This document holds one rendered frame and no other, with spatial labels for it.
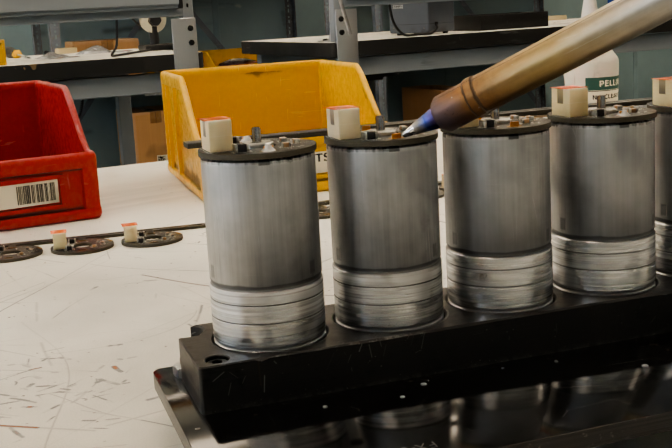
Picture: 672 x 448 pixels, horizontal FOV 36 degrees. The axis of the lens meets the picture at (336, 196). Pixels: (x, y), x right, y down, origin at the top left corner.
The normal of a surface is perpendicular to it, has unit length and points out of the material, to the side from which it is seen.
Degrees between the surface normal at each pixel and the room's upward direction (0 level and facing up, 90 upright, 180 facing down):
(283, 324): 90
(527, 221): 90
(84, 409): 0
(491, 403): 0
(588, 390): 0
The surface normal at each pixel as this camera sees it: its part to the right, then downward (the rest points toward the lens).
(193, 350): -0.06, -0.98
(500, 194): -0.06, 0.18
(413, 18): -0.72, 0.16
